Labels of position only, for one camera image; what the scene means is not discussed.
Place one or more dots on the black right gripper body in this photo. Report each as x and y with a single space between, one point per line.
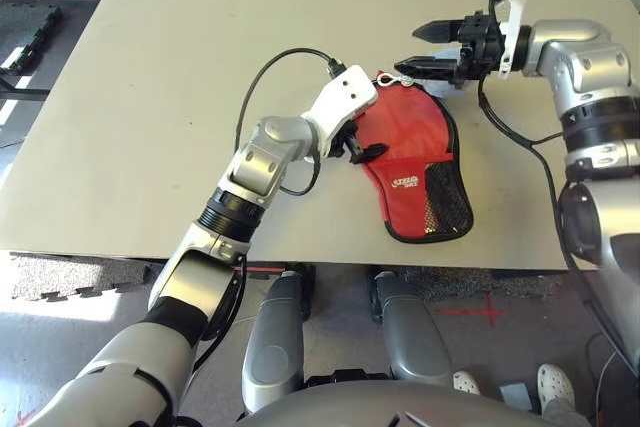
480 44

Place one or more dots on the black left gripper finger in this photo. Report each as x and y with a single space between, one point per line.
371 152

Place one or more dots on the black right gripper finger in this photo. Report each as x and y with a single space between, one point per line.
440 32
430 67

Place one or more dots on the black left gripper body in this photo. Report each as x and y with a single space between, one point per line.
345 142

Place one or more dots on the red and black paddle case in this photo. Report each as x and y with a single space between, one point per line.
405 197

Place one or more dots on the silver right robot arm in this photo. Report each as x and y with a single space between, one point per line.
585 62

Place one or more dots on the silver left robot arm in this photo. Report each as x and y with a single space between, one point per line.
260 157

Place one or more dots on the dark speckled floor mat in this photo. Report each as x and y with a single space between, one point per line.
450 281

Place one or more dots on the silver robot right leg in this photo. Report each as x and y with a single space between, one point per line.
412 332

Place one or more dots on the silver robot leg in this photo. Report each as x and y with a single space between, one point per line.
412 332
272 347

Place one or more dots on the silver robot left leg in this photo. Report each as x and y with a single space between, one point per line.
272 347

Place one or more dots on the white perforated clog shoe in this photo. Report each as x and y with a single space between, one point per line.
556 381
466 383

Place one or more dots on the grey robot torso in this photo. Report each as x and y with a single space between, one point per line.
400 407

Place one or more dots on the small grey floor pedal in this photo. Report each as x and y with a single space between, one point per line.
515 393

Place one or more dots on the grey trouser leg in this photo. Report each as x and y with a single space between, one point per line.
567 412

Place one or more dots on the black floor mat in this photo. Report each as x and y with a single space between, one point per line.
27 37

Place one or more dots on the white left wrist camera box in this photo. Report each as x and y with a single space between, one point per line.
345 92

